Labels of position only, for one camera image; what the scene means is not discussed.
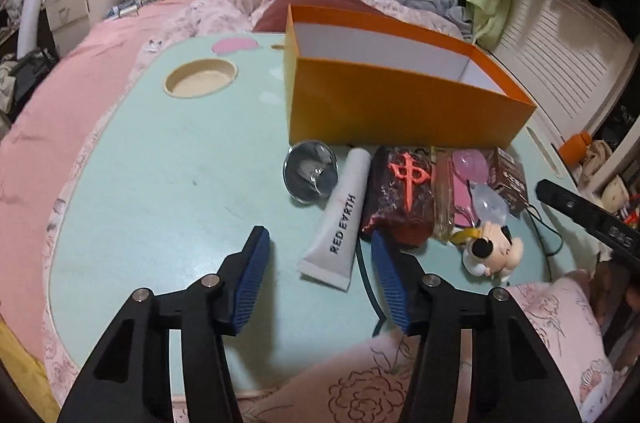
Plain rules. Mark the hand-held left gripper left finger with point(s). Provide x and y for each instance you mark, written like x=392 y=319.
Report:
x=250 y=278

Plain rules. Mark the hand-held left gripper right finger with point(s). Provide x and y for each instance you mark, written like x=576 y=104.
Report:
x=390 y=283

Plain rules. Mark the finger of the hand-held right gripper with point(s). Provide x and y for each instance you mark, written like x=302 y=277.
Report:
x=565 y=203

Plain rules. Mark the brown packet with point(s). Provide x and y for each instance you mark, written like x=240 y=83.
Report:
x=510 y=178

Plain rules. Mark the white cream tube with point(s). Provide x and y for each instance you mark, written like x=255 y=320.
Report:
x=340 y=228

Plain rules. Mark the clear plastic blister shell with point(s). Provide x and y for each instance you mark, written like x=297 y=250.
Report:
x=487 y=203

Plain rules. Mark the dark red packet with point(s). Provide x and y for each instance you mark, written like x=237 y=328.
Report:
x=400 y=203

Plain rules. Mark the small plush bear toy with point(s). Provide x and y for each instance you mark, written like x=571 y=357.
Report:
x=492 y=253

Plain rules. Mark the pink translucent egg-shaped case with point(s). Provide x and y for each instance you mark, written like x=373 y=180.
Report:
x=470 y=165

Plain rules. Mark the round chrome mirror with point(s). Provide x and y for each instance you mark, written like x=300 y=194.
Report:
x=305 y=173

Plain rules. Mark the orange cardboard box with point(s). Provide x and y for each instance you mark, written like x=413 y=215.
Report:
x=400 y=108

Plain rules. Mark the cream plush toy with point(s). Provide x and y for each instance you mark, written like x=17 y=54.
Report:
x=614 y=195

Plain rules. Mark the orange bottle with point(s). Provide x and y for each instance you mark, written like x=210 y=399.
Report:
x=575 y=145

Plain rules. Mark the mint green lap table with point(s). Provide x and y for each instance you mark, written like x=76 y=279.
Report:
x=175 y=183

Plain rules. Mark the white slatted panel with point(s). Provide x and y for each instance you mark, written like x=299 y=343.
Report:
x=560 y=53

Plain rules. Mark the yellow cloth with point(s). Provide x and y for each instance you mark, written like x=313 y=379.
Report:
x=20 y=368

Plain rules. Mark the pink bed sheet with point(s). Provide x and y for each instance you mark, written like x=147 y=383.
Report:
x=75 y=103

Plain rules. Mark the pink floral quilt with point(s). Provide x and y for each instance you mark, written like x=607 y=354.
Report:
x=225 y=8

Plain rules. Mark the maroon pillow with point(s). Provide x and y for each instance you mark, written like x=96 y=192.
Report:
x=310 y=3

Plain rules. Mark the blue floral cloth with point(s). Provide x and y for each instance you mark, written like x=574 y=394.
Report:
x=135 y=5

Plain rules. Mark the black bag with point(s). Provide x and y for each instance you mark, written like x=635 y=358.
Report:
x=30 y=73

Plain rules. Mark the white nightstand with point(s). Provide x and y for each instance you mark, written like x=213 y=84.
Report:
x=65 y=10

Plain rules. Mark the white upright roll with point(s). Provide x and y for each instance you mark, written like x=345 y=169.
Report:
x=30 y=18

